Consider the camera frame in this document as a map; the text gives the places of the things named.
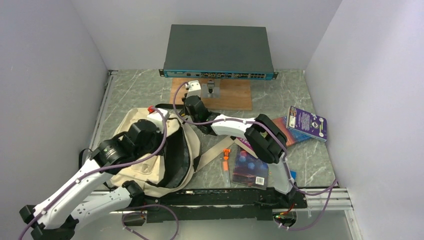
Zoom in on grey metal stand bracket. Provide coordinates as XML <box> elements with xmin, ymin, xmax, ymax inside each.
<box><xmin>201</xmin><ymin>79</ymin><xmax>221</xmax><ymax>99</ymax></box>

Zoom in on orange blue paperback book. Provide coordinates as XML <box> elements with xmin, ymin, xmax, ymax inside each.
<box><xmin>272</xmin><ymin>116</ymin><xmax>311</xmax><ymax>147</ymax></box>

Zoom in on blue eraser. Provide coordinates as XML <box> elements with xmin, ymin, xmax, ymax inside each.
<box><xmin>289</xmin><ymin>170</ymin><xmax>297</xmax><ymax>180</ymax></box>

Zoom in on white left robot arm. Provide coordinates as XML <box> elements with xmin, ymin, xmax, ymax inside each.
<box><xmin>19</xmin><ymin>117</ymin><xmax>167</xmax><ymax>240</ymax></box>

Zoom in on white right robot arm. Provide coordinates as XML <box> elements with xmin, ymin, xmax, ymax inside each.
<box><xmin>183</xmin><ymin>95</ymin><xmax>295</xmax><ymax>208</ymax></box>

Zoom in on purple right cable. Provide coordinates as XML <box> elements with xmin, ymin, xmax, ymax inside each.
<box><xmin>172</xmin><ymin>81</ymin><xmax>339</xmax><ymax>232</ymax></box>

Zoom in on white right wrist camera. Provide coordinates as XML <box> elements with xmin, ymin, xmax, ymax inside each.
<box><xmin>184</xmin><ymin>80</ymin><xmax>202</xmax><ymax>98</ymax></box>

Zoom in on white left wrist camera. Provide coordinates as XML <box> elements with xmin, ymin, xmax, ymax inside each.
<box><xmin>146</xmin><ymin>106</ymin><xmax>170</xmax><ymax>133</ymax></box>

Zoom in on orange pen in pack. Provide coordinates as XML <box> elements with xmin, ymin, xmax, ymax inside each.
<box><xmin>221</xmin><ymin>148</ymin><xmax>231</xmax><ymax>188</ymax></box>

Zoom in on grey network switch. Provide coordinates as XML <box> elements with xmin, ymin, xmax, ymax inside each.
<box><xmin>159</xmin><ymin>24</ymin><xmax>278</xmax><ymax>81</ymax></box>

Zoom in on dark space notebook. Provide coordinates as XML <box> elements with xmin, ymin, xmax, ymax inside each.
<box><xmin>231</xmin><ymin>147</ymin><xmax>269</xmax><ymax>190</ymax></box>

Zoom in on purple cable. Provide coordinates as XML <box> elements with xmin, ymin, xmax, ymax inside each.
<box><xmin>18</xmin><ymin>106</ymin><xmax>180</xmax><ymax>240</ymax></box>
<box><xmin>172</xmin><ymin>81</ymin><xmax>339</xmax><ymax>232</ymax></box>

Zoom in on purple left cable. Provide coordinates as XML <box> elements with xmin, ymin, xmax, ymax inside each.
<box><xmin>18</xmin><ymin>106</ymin><xmax>180</xmax><ymax>240</ymax></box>

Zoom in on purple boxed book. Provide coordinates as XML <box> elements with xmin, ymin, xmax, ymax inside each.
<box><xmin>286</xmin><ymin>106</ymin><xmax>328</xmax><ymax>142</ymax></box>

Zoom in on purple treehouse book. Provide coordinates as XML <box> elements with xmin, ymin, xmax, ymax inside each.
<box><xmin>234</xmin><ymin>137</ymin><xmax>258</xmax><ymax>159</ymax></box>

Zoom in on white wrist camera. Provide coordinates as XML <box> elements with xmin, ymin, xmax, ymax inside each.
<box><xmin>184</xmin><ymin>80</ymin><xmax>202</xmax><ymax>98</ymax></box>
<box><xmin>146</xmin><ymin>106</ymin><xmax>170</xmax><ymax>133</ymax></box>

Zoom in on wooden base board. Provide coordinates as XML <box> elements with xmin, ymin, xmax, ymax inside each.
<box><xmin>168</xmin><ymin>78</ymin><xmax>253</xmax><ymax>111</ymax></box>

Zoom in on beige canvas backpack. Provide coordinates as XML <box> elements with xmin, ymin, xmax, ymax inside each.
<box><xmin>110</xmin><ymin>113</ymin><xmax>234</xmax><ymax>198</ymax></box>

